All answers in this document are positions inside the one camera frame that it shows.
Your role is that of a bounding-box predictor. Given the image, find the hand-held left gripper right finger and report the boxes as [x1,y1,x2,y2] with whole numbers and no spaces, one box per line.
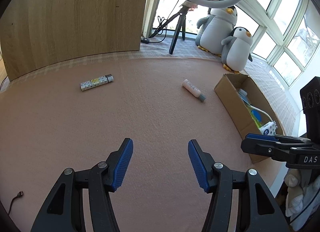
[187,139,290,232]

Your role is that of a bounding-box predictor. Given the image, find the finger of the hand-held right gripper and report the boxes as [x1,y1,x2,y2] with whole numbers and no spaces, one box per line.
[241,139,299,163]
[245,133,312,145]

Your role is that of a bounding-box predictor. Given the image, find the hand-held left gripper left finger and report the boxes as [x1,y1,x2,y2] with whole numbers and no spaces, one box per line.
[30,137,134,232]

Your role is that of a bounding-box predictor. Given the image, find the patterned tissue pack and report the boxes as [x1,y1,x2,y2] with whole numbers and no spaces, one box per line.
[259,121,277,135]

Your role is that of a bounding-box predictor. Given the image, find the white massager with grey balls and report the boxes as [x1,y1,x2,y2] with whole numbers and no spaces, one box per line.
[249,105,278,130]

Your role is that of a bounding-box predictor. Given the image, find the cardboard box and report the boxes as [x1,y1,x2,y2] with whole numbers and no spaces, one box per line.
[214,73,284,163]

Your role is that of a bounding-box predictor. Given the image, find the person's right hand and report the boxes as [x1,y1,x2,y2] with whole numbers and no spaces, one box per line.
[284,169,320,232]

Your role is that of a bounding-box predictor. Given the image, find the pink tube with grey cap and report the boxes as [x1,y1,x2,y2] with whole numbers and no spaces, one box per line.
[182,79,207,103]

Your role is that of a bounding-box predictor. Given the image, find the patterned white lighter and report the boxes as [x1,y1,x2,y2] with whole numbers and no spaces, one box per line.
[80,74,114,92]

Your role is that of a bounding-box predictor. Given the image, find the small penguin plush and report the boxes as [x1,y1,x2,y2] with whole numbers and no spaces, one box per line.
[221,27,253,73]

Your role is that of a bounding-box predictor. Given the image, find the large penguin plush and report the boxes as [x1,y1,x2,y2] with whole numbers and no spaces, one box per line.
[196,6,238,56]

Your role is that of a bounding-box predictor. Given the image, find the black tripod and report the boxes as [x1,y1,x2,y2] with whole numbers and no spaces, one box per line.
[169,7,190,54]

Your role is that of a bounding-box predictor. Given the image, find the pink patterned cloth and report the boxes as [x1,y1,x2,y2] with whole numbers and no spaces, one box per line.
[180,0,198,10]

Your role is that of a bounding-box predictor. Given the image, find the large wooden board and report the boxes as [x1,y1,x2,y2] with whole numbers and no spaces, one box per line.
[0,0,153,82]

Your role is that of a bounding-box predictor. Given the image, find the black cable with plug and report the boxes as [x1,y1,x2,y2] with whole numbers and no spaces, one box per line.
[7,191,24,215]

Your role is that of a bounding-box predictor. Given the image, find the black power cable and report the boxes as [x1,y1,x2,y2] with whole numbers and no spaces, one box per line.
[149,0,184,43]

